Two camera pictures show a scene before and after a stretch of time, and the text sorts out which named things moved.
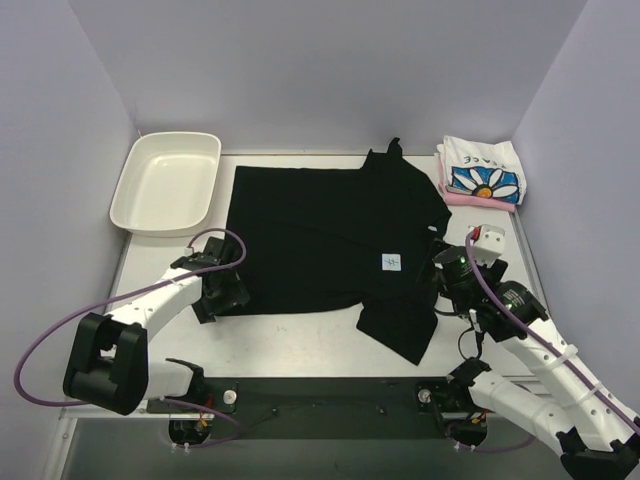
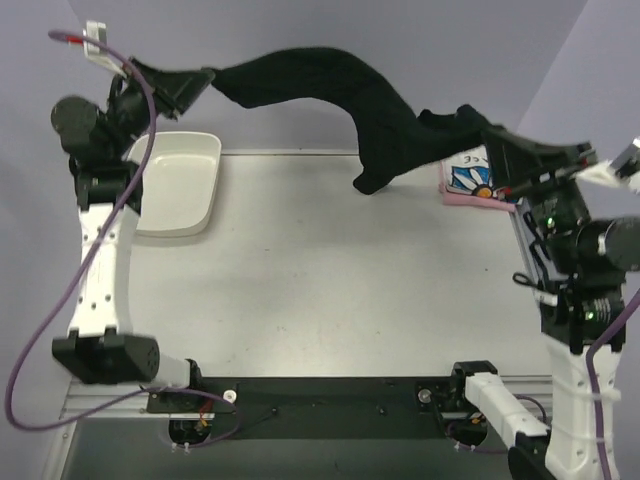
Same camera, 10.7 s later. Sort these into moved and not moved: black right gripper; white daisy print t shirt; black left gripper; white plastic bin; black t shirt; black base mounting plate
Moved: black left gripper; black t shirt; black right gripper
Not moved: black base mounting plate; white daisy print t shirt; white plastic bin
